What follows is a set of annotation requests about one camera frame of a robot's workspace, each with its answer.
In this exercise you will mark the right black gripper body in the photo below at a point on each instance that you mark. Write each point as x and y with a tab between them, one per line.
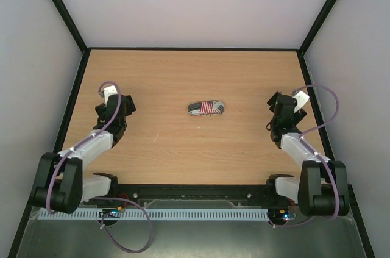
273	101

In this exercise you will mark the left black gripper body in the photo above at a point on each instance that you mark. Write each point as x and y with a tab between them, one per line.
130	108

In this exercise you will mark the striped sunglasses case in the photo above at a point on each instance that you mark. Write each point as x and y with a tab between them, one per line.
206	108

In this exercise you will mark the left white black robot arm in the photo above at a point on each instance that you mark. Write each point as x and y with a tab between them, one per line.
59	184

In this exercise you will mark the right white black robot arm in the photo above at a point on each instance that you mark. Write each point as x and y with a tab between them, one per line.
322	188

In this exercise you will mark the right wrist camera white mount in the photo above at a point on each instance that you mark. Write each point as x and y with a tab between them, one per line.
301	98

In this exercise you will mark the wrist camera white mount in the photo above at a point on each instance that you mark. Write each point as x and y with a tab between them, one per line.
106	92
301	98

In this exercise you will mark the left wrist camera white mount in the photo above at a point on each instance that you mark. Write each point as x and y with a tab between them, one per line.
106	92

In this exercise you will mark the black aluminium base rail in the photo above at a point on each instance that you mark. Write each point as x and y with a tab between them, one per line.
240	195

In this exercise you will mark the light blue slotted cable duct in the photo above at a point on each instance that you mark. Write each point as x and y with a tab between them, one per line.
161	215

